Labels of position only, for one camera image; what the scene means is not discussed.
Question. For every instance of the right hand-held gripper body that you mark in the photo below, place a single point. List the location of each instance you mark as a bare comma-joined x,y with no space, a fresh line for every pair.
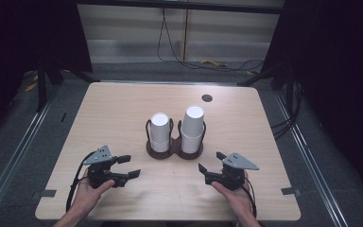
231,176

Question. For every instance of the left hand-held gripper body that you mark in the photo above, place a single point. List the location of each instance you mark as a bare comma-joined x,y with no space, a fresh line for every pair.
99,175

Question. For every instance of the stack of white paper cups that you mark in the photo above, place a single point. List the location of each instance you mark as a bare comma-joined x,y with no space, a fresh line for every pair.
159,132
192,129

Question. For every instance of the person's right hand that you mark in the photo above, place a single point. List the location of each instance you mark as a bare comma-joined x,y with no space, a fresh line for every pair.
238,200

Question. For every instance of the person's left hand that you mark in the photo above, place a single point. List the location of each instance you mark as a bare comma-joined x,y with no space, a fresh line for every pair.
86,197

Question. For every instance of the grey tape strip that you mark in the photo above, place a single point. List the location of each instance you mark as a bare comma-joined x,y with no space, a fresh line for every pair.
48,193
288,191

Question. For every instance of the round grey table grommet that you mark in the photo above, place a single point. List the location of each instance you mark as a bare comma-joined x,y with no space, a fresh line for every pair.
207,98

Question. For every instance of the yellow floor tape scrap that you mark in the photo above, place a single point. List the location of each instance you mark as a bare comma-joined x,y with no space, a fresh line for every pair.
250,73
213,63
31,87

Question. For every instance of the black metal stand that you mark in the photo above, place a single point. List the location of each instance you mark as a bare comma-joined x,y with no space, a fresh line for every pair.
41,88
283,78

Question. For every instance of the black curtain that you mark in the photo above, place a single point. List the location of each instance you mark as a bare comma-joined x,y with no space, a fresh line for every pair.
337,63
19,34

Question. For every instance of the black overhead bar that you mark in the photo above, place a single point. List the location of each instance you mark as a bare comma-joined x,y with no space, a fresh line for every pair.
176,5

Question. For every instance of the metal floor rail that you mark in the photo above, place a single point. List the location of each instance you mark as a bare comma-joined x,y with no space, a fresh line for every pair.
12,164
312,157

